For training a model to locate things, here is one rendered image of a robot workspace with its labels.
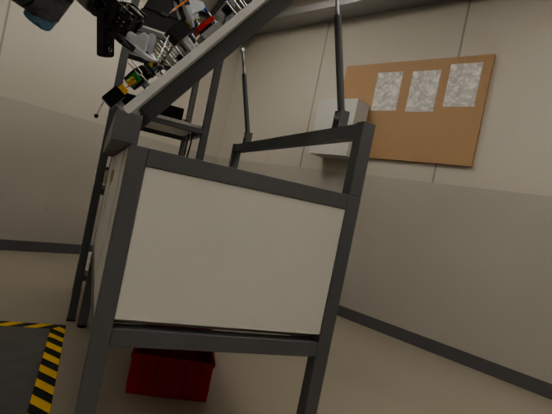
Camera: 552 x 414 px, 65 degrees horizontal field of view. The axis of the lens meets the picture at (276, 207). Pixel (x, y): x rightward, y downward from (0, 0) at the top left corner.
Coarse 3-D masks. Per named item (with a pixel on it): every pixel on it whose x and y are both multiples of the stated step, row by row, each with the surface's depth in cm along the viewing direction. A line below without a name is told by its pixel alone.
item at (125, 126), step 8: (120, 112) 90; (120, 120) 90; (128, 120) 91; (136, 120) 92; (112, 128) 94; (120, 128) 90; (128, 128) 91; (136, 128) 92; (112, 136) 90; (120, 136) 91; (128, 136) 91; (136, 136) 92; (104, 144) 180; (112, 144) 105; (120, 144) 99; (128, 144) 93; (136, 144) 92; (104, 152) 164; (112, 152) 151
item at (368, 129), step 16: (336, 112) 130; (336, 128) 127; (352, 128) 118; (368, 128) 114; (240, 144) 210; (256, 144) 188; (272, 144) 171; (288, 144) 156; (304, 144) 147; (320, 144) 140; (352, 144) 117; (368, 144) 115; (352, 160) 115; (368, 160) 115; (352, 176) 114; (352, 192) 114
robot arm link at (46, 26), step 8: (40, 0) 107; (48, 0) 109; (56, 0) 111; (64, 0) 112; (32, 8) 108; (40, 8) 109; (48, 8) 110; (56, 8) 112; (64, 8) 113; (32, 16) 111; (40, 16) 111; (48, 16) 112; (56, 16) 113; (40, 24) 112; (48, 24) 113
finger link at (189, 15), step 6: (180, 0) 115; (192, 0) 115; (186, 6) 113; (192, 6) 115; (198, 6) 116; (204, 6) 116; (186, 12) 114; (192, 12) 114; (186, 18) 115; (192, 18) 115; (192, 24) 116
